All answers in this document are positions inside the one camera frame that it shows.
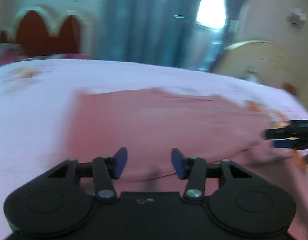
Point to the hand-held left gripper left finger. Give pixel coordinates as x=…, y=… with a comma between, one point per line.
x=120, y=162

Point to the floral white bedsheet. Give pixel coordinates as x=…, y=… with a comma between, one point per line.
x=38, y=110

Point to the red and white headboard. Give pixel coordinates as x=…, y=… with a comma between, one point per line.
x=43, y=32

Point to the bright window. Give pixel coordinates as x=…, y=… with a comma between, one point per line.
x=211, y=5

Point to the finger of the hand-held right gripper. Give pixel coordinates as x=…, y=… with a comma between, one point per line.
x=281, y=133
x=285, y=144

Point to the pink garment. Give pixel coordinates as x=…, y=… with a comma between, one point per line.
x=154, y=122

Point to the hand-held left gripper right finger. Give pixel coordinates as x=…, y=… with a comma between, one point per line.
x=177, y=163

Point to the teal curtain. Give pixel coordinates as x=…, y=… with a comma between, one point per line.
x=149, y=20

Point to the cream rounded furniture piece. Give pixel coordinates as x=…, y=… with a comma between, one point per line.
x=259, y=57

